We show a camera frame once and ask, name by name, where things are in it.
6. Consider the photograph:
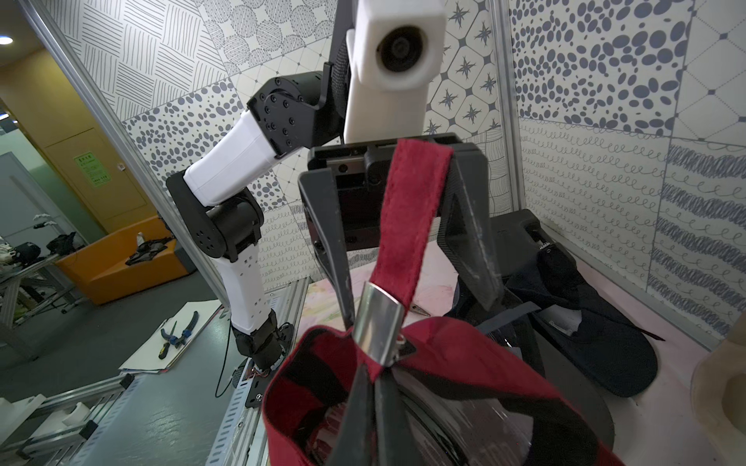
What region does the beige baseball cap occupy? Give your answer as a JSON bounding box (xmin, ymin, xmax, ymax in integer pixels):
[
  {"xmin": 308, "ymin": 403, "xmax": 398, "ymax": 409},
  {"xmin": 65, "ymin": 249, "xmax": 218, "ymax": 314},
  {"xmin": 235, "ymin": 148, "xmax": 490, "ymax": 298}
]
[{"xmin": 691, "ymin": 322, "xmax": 745, "ymax": 465}]

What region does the black plastic tool case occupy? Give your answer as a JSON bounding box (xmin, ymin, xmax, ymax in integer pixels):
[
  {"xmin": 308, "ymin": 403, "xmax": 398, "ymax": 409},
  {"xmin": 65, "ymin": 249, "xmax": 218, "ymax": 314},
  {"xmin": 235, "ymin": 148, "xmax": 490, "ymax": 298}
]
[{"xmin": 491, "ymin": 209, "xmax": 567, "ymax": 283}]

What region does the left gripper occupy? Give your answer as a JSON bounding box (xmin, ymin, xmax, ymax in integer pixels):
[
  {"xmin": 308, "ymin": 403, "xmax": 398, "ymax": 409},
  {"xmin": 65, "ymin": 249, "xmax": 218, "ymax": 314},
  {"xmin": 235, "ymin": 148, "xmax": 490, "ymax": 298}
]
[{"xmin": 298, "ymin": 133, "xmax": 504, "ymax": 330}]

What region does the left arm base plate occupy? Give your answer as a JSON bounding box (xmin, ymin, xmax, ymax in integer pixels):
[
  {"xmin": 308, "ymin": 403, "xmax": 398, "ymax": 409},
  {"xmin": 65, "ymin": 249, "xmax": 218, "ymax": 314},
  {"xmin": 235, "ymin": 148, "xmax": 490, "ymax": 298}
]
[{"xmin": 231, "ymin": 320, "xmax": 295, "ymax": 409}]

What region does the red baseball cap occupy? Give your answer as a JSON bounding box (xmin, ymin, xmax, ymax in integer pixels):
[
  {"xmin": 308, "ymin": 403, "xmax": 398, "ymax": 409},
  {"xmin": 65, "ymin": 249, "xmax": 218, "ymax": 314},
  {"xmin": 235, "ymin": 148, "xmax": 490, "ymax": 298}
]
[{"xmin": 262, "ymin": 139, "xmax": 618, "ymax": 465}]

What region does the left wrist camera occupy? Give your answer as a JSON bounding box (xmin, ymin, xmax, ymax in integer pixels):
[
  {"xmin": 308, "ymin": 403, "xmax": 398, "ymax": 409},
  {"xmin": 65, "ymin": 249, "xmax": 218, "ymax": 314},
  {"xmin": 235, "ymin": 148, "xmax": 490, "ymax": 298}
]
[{"xmin": 343, "ymin": 0, "xmax": 447, "ymax": 144}]

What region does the black cap with white logo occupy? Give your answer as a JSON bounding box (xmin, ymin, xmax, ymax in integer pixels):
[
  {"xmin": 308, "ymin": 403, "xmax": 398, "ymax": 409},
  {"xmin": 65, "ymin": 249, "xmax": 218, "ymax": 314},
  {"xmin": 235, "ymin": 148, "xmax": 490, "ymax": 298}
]
[{"xmin": 448, "ymin": 241, "xmax": 666, "ymax": 399}]

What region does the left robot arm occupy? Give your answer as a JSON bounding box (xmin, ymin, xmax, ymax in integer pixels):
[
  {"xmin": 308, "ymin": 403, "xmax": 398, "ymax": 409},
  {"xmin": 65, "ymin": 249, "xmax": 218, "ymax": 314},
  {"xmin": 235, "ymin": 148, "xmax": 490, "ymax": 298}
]
[{"xmin": 167, "ymin": 1, "xmax": 503, "ymax": 380}]

